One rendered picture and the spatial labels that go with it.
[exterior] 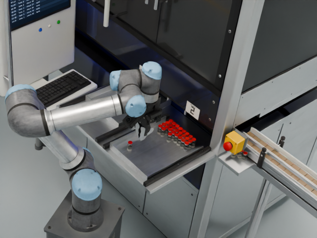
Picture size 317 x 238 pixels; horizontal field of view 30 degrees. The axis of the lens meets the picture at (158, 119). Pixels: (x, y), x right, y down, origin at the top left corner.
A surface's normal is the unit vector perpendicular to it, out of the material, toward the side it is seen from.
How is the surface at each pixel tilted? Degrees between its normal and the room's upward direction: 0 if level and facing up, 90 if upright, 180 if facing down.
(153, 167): 0
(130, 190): 90
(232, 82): 90
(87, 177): 7
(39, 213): 0
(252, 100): 90
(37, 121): 41
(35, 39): 90
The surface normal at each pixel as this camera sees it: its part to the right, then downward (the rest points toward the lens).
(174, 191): -0.74, 0.36
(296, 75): 0.66, 0.54
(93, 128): 0.11, -0.77
